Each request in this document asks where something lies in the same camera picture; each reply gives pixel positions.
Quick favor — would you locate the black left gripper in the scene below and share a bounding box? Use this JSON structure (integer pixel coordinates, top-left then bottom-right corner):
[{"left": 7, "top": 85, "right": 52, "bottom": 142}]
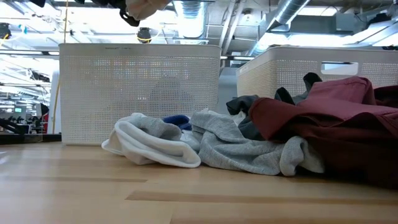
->
[{"left": 74, "top": 0, "right": 141, "bottom": 27}]

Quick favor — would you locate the beige garment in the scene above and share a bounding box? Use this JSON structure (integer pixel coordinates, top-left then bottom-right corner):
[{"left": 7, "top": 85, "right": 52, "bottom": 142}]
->
[{"left": 125, "top": 0, "right": 174, "bottom": 21}]

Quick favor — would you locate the blue-purple sock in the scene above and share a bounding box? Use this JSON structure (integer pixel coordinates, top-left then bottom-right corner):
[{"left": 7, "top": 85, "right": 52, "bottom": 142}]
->
[{"left": 162, "top": 114, "right": 193, "bottom": 132}]

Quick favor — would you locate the grey sock with white cuff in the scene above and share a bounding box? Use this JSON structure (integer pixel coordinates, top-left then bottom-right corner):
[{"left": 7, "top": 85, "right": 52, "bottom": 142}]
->
[{"left": 101, "top": 112, "right": 202, "bottom": 169}]

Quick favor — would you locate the dark grey garment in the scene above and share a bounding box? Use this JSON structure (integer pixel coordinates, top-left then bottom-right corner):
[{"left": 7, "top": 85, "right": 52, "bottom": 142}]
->
[{"left": 226, "top": 72, "right": 323, "bottom": 141}]

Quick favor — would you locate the white garment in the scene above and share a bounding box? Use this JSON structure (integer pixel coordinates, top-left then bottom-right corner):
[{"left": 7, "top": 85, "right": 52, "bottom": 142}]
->
[{"left": 229, "top": 110, "right": 248, "bottom": 126}]

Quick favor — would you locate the rose pink garment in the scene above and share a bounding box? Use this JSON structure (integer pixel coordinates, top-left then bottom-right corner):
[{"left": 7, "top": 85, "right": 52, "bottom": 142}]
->
[{"left": 295, "top": 76, "right": 379, "bottom": 110}]

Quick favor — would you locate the white perforated plastic bin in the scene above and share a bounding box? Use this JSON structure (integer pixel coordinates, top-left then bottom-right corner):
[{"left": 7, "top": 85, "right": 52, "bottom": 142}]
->
[
  {"left": 235, "top": 45, "right": 398, "bottom": 100},
  {"left": 58, "top": 42, "right": 223, "bottom": 147}
]

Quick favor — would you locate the black and red object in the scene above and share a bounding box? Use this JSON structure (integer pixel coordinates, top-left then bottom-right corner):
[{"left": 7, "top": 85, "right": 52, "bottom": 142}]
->
[{"left": 35, "top": 103, "right": 50, "bottom": 134}]

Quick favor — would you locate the light grey terry sock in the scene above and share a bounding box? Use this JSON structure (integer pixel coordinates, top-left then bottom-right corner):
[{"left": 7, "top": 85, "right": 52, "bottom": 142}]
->
[{"left": 188, "top": 109, "right": 326, "bottom": 177}]

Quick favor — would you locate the maroon garment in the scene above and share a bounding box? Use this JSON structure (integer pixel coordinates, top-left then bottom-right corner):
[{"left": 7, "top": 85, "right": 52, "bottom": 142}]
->
[{"left": 248, "top": 84, "right": 398, "bottom": 191}]

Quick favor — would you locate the silver flexible duct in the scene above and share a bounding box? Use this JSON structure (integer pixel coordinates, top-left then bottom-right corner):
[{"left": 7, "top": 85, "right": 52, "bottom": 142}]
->
[{"left": 173, "top": 0, "right": 208, "bottom": 40}]

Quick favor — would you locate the silver spiral duct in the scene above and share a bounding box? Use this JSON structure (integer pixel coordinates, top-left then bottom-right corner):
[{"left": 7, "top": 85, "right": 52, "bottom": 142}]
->
[{"left": 248, "top": 0, "right": 312, "bottom": 57}]

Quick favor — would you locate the grey box duct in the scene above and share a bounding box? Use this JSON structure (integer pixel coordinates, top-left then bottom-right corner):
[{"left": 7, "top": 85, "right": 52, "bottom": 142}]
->
[{"left": 289, "top": 14, "right": 355, "bottom": 35}]

